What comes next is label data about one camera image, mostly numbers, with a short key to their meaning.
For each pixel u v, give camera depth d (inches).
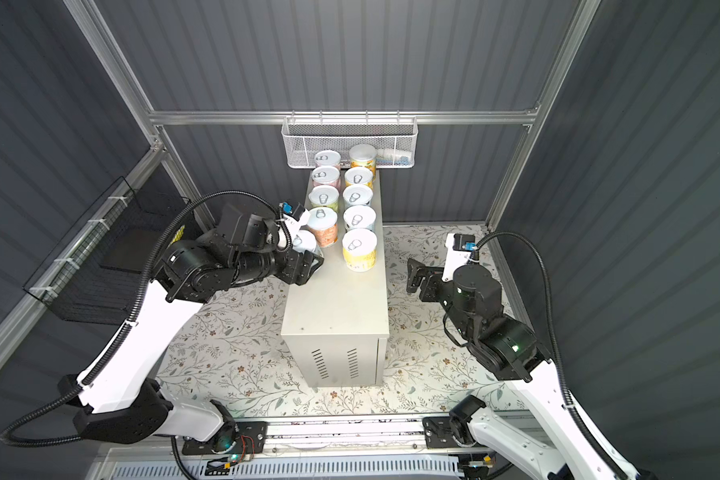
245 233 17.2
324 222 26.5
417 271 21.3
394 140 32.5
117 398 15.0
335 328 22.0
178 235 31.7
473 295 16.6
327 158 32.5
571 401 15.3
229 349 34.9
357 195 28.4
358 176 30.3
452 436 28.6
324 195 28.3
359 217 26.3
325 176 30.4
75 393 14.6
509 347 16.4
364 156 31.2
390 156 35.9
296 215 20.5
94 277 27.9
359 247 24.2
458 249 20.1
